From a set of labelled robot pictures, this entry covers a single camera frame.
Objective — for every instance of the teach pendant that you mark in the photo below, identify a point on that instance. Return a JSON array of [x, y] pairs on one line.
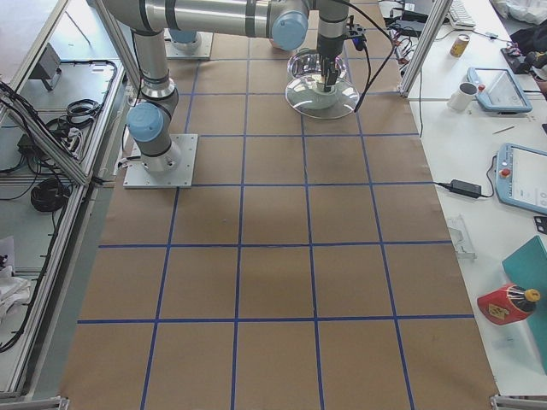
[[499, 90], [521, 177]]

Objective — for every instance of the yellow can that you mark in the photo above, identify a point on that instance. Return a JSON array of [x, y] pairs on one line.
[[459, 45]]

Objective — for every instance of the grey metal box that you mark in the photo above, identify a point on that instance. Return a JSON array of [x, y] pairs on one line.
[[47, 69]]

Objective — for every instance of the upper teach pendant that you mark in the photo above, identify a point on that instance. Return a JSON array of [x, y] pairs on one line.
[[499, 90]]

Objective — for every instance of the glass pot lid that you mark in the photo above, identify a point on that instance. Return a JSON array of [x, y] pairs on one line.
[[307, 96]]

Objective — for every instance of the white mug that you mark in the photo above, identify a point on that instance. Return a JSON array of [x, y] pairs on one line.
[[464, 94]]

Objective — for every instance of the clear plastic holder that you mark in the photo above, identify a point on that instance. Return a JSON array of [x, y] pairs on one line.
[[460, 238]]

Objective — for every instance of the lower teach pendant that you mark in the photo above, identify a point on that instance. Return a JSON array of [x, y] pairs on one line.
[[521, 177]]

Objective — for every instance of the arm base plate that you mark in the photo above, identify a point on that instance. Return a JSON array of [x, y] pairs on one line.
[[199, 50], [173, 169]]

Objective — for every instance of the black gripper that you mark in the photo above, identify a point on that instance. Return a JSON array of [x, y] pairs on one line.
[[329, 47]]

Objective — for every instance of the white keyboard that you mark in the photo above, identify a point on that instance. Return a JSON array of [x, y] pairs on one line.
[[458, 16]]

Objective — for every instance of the pale green electric pot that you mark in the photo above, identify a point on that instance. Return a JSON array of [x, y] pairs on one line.
[[304, 62]]

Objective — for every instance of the red bottle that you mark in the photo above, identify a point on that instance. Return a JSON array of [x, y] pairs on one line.
[[508, 304]]

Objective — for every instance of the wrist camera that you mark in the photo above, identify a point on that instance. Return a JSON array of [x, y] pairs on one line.
[[357, 35]]

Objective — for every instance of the black power adapter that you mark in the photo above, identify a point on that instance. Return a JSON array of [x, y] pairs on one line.
[[463, 188]]

